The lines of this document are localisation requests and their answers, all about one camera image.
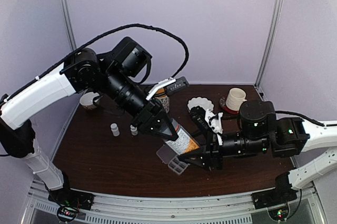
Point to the cream ribbed mug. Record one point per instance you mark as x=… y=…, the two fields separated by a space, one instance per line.
x=236 y=97

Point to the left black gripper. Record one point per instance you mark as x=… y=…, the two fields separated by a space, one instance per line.
x=153 y=109

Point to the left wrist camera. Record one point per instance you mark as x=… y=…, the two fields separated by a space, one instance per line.
x=170 y=86

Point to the small white bottle left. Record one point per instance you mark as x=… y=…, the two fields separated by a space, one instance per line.
x=114 y=129

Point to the white scalloped dish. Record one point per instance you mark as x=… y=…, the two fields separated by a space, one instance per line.
x=204 y=103

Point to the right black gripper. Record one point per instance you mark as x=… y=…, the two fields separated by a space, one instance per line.
x=211 y=146

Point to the yellow-inside patterned mug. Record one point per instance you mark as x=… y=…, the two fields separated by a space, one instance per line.
x=163 y=98

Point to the aluminium frame post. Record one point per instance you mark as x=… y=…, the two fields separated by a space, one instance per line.
x=276 y=14
x=68 y=24

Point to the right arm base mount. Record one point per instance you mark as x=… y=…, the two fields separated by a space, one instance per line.
x=273 y=197

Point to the right aluminium frame post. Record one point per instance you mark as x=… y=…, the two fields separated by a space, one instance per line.
x=276 y=14

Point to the white ceramic bowl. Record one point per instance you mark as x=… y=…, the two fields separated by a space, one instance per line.
x=87 y=100

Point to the small white bottle right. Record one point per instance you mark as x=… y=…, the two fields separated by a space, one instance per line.
x=133 y=130

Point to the red saucer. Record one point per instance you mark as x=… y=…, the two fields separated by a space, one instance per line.
x=222 y=103

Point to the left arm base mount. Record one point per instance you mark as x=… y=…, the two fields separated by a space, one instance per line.
x=71 y=198

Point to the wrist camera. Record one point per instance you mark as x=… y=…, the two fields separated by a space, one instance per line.
x=207 y=121
x=170 y=86

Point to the left aluminium frame post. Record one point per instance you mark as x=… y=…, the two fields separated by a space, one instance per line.
x=68 y=24

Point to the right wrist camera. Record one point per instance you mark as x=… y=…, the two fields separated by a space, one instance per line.
x=207 y=121

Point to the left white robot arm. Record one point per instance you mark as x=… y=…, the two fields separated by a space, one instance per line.
x=76 y=74

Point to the front aluminium rail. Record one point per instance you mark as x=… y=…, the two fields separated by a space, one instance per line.
x=231 y=208

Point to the small white bottle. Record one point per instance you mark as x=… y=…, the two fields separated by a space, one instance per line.
x=133 y=130
x=114 y=129

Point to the grey-capped orange pill bottle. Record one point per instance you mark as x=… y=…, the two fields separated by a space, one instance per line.
x=184 y=143

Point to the clear plastic pill organizer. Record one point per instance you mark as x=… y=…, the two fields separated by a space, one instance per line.
x=170 y=158

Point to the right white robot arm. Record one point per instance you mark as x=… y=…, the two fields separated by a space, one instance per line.
x=296 y=133

